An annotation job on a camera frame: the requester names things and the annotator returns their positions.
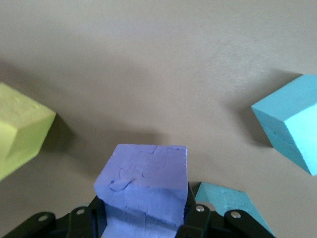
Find brown table cover sheet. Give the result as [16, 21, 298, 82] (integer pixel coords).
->
[0, 0, 317, 238]

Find light blue foam cube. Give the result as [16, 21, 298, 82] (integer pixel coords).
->
[195, 181, 275, 238]
[251, 73, 317, 177]

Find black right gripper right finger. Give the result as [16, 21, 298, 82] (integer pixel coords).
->
[176, 182, 274, 238]

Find yellow foam cube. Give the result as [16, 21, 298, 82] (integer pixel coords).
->
[0, 81, 56, 181]

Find purple foam cube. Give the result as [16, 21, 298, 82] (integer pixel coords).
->
[93, 143, 188, 238]

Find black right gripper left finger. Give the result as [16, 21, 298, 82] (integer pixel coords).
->
[2, 194, 109, 238]

